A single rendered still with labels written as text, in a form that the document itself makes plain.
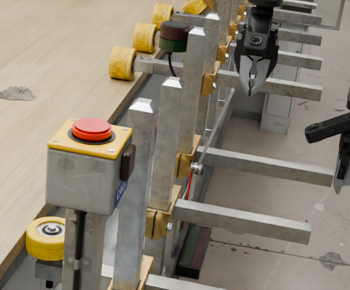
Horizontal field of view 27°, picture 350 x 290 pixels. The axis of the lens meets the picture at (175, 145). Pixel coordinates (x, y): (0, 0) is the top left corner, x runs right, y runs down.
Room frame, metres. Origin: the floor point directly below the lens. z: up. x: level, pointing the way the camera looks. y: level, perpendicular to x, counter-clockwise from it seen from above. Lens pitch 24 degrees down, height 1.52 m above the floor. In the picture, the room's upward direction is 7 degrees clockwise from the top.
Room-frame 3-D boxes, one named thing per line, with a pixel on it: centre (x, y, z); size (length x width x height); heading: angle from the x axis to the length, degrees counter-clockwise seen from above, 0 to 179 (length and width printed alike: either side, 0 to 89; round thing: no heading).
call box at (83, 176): (0.66, 0.08, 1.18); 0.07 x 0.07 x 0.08; 82
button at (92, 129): (0.66, 0.08, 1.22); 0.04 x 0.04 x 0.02
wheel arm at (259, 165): (1.43, -0.13, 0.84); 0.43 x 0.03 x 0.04; 82
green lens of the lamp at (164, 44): (1.42, 0.03, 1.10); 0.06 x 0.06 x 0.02
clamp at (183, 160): (1.43, -0.02, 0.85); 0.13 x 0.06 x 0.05; 172
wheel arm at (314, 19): (2.43, -0.26, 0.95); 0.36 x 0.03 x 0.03; 82
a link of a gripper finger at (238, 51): (1.45, -0.12, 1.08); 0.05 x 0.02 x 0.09; 82
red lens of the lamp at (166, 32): (1.42, 0.03, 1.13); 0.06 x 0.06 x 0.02
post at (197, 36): (1.41, -0.02, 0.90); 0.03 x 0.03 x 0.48; 82
